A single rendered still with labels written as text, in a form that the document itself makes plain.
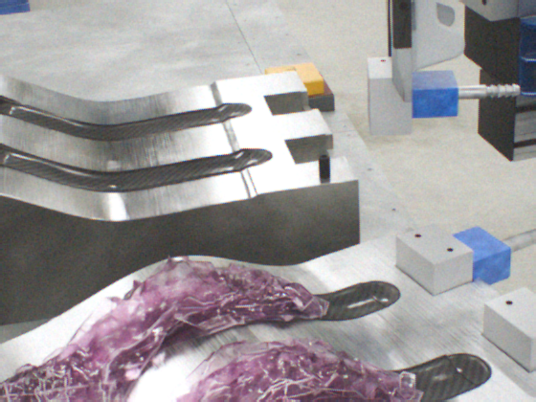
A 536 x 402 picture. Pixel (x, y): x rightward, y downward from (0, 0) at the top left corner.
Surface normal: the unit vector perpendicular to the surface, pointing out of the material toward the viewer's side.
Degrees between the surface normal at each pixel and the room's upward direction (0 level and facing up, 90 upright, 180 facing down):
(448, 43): 79
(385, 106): 90
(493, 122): 90
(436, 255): 0
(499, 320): 90
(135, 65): 0
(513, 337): 90
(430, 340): 0
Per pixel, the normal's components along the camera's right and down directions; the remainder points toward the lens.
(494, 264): 0.46, 0.40
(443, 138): -0.07, -0.88
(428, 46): -0.06, 0.31
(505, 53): -0.96, 0.19
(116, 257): 0.18, 0.46
